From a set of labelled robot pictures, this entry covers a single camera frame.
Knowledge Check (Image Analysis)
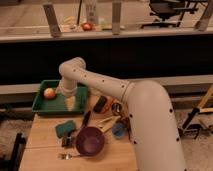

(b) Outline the black rectangular block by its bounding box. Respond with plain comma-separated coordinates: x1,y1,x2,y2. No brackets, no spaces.
93,96,107,113

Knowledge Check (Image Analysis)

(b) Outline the blue green sponge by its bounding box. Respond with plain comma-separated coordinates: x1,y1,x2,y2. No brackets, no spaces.
55,120,76,138

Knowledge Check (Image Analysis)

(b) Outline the orange apple in tray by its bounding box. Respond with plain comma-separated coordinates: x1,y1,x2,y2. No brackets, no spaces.
43,88,56,99

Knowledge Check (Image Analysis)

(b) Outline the black office chair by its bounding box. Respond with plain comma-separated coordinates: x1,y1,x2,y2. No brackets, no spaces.
141,0,198,28

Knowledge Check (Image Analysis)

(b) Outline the small metal cup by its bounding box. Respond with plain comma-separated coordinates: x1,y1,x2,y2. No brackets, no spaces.
111,103,122,115

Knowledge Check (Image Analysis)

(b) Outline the purple bowl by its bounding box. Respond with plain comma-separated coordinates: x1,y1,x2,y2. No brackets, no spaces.
76,127,105,156

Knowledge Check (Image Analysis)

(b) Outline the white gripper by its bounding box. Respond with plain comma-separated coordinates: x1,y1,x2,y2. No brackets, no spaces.
57,78,77,111

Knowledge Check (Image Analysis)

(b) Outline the silver fork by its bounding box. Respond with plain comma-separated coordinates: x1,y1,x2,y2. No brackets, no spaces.
58,153,82,160

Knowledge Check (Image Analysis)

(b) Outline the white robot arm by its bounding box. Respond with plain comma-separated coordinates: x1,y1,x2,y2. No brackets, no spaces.
59,57,187,171

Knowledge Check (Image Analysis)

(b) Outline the blue cup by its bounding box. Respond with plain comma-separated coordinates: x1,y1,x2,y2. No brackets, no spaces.
112,122,125,139

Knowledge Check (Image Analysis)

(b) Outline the cream wooden utensil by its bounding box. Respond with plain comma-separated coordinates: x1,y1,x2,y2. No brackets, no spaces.
97,116,120,133

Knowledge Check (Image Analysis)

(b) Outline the black spatula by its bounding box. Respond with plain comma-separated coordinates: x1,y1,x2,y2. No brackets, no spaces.
62,111,91,147

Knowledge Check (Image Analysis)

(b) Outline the orange carrot toy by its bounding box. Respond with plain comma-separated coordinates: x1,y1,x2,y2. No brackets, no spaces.
101,99,114,113

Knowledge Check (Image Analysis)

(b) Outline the black chair left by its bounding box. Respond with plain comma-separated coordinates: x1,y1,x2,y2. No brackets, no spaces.
8,133,26,171

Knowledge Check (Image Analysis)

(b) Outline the green plastic tray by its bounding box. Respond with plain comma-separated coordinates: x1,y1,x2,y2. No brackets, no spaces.
32,80,88,116

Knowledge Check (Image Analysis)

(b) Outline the red apple on shelf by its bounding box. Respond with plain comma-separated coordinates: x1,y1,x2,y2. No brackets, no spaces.
81,22,93,31

